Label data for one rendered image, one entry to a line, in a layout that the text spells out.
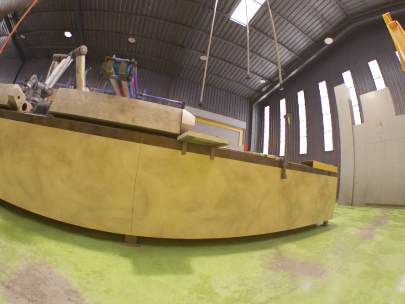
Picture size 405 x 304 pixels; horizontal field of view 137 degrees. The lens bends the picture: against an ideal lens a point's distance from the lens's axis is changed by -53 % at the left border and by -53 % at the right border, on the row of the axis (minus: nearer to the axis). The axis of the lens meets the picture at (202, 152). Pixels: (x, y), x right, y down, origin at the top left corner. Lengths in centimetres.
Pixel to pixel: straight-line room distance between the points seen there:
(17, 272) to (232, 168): 146
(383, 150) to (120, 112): 601
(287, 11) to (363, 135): 755
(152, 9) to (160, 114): 979
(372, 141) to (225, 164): 537
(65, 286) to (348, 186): 621
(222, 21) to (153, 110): 963
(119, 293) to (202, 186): 85
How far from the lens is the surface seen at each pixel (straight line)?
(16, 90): 167
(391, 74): 1085
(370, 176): 587
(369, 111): 766
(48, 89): 237
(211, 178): 121
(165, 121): 116
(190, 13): 1040
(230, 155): 128
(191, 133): 98
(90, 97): 128
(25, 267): 97
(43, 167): 131
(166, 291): 85
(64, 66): 272
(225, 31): 1095
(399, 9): 1182
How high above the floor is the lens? 55
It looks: 8 degrees up
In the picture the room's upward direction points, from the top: 7 degrees clockwise
